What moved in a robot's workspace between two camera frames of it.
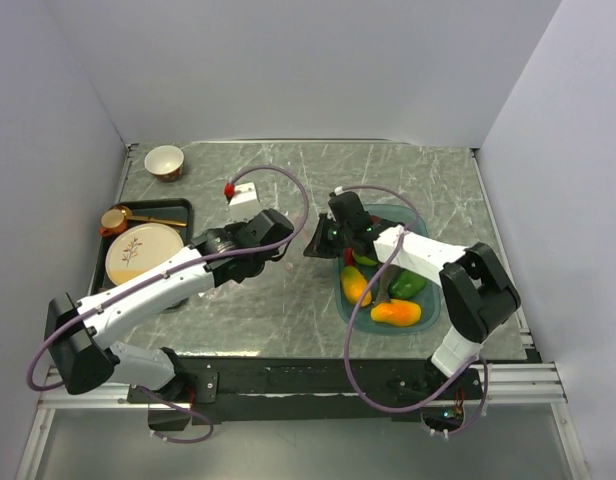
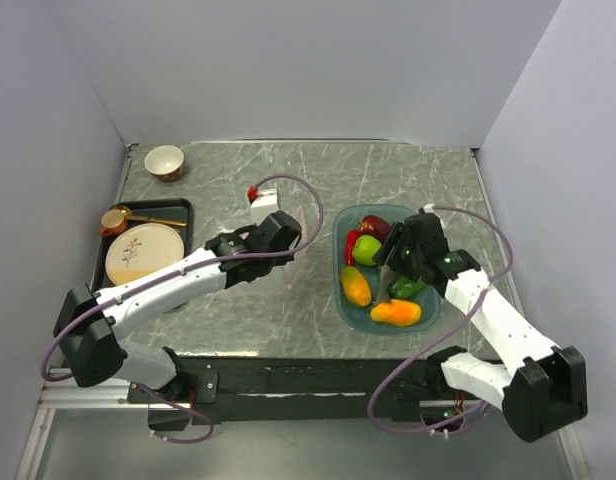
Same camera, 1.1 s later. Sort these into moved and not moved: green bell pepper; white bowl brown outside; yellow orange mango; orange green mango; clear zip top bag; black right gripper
Moved: black right gripper; clear zip top bag
Not moved: orange green mango; green bell pepper; white bowl brown outside; yellow orange mango
